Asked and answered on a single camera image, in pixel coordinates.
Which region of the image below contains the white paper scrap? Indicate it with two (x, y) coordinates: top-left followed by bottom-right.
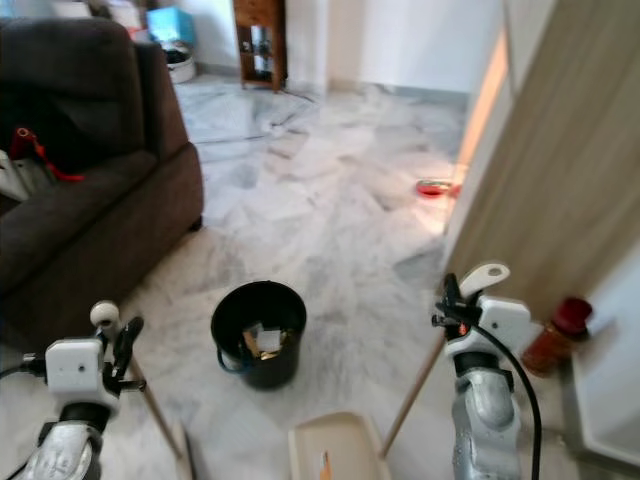
(257, 326), (283, 353)

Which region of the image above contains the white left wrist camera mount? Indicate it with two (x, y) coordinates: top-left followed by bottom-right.
(46, 338), (107, 403)

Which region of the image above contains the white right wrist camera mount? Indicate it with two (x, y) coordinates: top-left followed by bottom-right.
(445, 294), (532, 362)

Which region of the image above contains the brown wooden shelf unit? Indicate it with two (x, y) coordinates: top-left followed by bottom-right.
(233, 0), (289, 94)

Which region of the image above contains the white pot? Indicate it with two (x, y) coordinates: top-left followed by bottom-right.
(165, 45), (198, 85)

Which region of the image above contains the white cabinet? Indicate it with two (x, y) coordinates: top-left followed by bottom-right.
(572, 268), (640, 471)

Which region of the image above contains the light wooden door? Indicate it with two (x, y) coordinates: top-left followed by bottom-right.
(445, 0), (640, 323)

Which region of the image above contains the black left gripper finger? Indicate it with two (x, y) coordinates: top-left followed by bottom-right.
(114, 316), (144, 385)

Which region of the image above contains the white cardboard box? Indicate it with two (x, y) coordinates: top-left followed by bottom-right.
(108, 0), (147, 30)

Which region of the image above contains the beige long-handled dustpan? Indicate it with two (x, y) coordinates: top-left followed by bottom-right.
(288, 262), (512, 480)

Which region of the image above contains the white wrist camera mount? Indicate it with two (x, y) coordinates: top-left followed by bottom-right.
(46, 338), (107, 403)
(445, 294), (532, 362)

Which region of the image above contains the red strap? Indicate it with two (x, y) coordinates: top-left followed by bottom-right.
(10, 127), (84, 184)

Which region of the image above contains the black plastic bucket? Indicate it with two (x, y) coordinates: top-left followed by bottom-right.
(211, 281), (308, 390)

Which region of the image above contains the red-lidded jar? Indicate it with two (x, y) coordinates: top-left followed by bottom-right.
(522, 297), (594, 378)

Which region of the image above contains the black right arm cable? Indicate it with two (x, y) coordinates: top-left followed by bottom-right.
(470, 325), (544, 480)

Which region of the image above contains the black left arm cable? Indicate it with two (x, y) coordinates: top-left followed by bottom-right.
(0, 358), (51, 480)

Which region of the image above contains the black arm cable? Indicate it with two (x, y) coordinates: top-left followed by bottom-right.
(470, 325), (544, 480)
(0, 358), (51, 480)

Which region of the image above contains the red bowl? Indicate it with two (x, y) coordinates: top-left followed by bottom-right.
(416, 179), (460, 200)

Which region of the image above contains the dark brown fabric sofa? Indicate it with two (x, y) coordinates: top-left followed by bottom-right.
(0, 17), (205, 353)

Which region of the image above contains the blue box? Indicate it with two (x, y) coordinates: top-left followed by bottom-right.
(147, 7), (198, 46)

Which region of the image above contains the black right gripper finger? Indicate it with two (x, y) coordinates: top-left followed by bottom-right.
(439, 272), (467, 322)

